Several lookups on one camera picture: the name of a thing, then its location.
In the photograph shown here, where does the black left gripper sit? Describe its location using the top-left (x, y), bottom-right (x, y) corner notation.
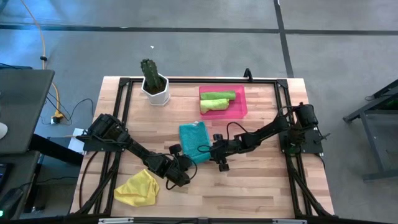
top-left (155, 143), bottom-right (194, 188)

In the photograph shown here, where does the silver table edge bracket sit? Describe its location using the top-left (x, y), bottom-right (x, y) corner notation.
top-left (98, 217), bottom-right (135, 224)
top-left (272, 218), bottom-right (308, 224)

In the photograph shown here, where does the white faceted plant pot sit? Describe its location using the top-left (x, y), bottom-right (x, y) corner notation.
top-left (141, 73), bottom-right (172, 107)

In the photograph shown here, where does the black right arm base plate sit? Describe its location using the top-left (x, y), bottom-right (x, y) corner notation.
top-left (278, 126), bottom-right (325, 156)

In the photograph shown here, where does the white paper sheet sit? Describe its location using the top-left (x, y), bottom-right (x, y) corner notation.
top-left (67, 128), bottom-right (89, 154)

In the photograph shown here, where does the orange floor cable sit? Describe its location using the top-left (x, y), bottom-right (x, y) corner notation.
top-left (19, 0), bottom-right (63, 118)

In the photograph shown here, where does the thin black floor cable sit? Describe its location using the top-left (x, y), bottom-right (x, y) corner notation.
top-left (45, 92), bottom-right (96, 126)

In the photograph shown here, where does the yellow microfiber towel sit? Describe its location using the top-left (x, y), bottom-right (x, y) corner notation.
top-left (113, 169), bottom-right (160, 208)

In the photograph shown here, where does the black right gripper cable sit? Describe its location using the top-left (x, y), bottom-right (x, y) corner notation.
top-left (197, 144), bottom-right (216, 154)

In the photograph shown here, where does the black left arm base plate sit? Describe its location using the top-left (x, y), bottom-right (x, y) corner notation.
top-left (82, 136), bottom-right (125, 153)

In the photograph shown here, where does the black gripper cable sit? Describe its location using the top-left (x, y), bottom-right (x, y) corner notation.
top-left (197, 144), bottom-right (216, 154)
top-left (165, 156), bottom-right (199, 191)

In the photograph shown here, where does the pink translucent plastic basket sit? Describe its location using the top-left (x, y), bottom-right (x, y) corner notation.
top-left (198, 85), bottom-right (249, 121)

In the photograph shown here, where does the grey desk top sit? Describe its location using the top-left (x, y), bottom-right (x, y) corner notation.
top-left (0, 68), bottom-right (56, 155)

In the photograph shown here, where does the black right forearm cable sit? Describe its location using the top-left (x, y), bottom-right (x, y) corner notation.
top-left (226, 121), bottom-right (250, 141)

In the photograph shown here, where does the yellow power plug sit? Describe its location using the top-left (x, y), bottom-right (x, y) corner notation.
top-left (50, 112), bottom-right (65, 124)

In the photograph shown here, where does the dark metal cart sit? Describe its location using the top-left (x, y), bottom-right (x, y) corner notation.
top-left (343, 78), bottom-right (398, 182)

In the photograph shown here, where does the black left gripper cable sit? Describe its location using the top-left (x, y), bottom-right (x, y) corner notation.
top-left (165, 156), bottom-right (199, 191)

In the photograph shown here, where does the teal microfiber towel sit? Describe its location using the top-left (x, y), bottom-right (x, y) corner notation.
top-left (178, 121), bottom-right (213, 165)

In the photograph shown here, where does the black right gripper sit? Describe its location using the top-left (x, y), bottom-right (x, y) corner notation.
top-left (210, 133), bottom-right (243, 172)

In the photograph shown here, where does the green cactus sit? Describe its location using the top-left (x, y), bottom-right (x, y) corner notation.
top-left (140, 58), bottom-right (163, 91)

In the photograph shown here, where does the lime green microfiber towel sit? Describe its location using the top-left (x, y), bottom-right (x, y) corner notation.
top-left (200, 98), bottom-right (230, 114)

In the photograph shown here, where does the black desk beam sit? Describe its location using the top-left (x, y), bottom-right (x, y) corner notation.
top-left (29, 133), bottom-right (85, 166)

